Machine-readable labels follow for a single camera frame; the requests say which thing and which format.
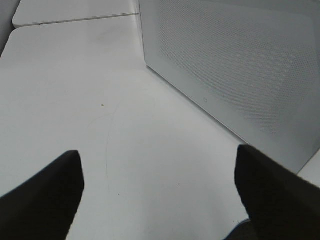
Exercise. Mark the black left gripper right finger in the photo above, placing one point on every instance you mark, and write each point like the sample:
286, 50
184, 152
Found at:
280, 204

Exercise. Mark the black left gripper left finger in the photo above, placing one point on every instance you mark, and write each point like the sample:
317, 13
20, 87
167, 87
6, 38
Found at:
44, 206

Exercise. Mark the white microwave door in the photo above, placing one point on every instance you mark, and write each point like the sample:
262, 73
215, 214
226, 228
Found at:
254, 65

